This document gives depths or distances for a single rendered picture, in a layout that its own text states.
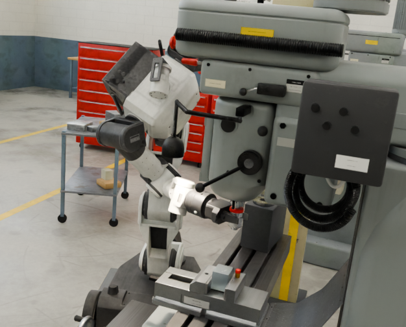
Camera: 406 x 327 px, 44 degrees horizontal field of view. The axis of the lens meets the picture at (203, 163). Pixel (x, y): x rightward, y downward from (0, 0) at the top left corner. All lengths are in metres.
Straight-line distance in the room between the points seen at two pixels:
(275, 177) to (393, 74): 0.41
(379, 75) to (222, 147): 0.47
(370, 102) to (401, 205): 0.35
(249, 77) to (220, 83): 0.09
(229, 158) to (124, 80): 0.58
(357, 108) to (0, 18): 11.34
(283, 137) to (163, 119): 0.56
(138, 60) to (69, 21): 10.65
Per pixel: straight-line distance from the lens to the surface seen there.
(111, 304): 2.37
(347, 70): 1.40
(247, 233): 2.10
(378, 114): 1.13
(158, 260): 2.45
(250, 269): 1.95
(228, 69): 1.43
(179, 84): 1.86
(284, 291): 3.66
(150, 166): 1.92
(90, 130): 4.53
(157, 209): 2.26
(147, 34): 11.59
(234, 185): 1.51
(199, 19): 1.45
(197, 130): 6.54
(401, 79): 1.39
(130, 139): 1.80
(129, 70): 1.91
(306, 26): 1.38
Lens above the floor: 1.82
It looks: 15 degrees down
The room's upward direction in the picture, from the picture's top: 5 degrees clockwise
